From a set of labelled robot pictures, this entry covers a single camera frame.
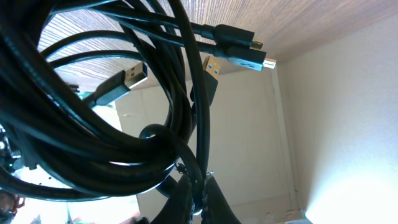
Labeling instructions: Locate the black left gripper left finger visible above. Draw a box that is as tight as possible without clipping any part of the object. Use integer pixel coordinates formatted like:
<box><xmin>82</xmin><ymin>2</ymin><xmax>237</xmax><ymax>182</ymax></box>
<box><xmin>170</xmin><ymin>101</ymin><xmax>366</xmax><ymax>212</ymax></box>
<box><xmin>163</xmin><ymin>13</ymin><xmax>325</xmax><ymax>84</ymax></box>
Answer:
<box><xmin>150</xmin><ymin>175</ymin><xmax>193</xmax><ymax>224</ymax></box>

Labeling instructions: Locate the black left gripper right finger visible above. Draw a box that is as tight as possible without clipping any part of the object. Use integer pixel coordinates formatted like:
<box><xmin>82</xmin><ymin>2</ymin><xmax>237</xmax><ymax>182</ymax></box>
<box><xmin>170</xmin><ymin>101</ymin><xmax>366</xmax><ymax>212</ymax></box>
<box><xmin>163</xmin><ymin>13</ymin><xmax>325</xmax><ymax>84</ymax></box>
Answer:
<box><xmin>201</xmin><ymin>175</ymin><xmax>241</xmax><ymax>224</ymax></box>

